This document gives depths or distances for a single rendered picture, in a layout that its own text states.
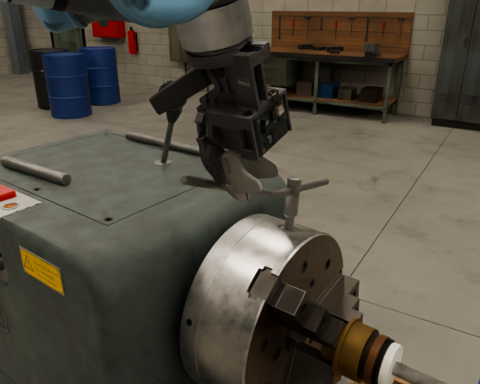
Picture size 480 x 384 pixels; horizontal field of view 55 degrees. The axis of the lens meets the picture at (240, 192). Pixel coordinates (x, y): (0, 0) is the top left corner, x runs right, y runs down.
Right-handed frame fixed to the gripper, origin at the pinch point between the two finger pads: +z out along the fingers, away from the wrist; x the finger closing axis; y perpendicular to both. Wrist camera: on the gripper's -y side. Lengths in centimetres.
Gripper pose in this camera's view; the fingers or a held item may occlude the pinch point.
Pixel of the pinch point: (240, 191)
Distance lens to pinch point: 60.4
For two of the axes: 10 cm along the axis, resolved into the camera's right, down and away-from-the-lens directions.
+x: 5.8, -5.7, 5.8
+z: 1.9, 7.9, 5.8
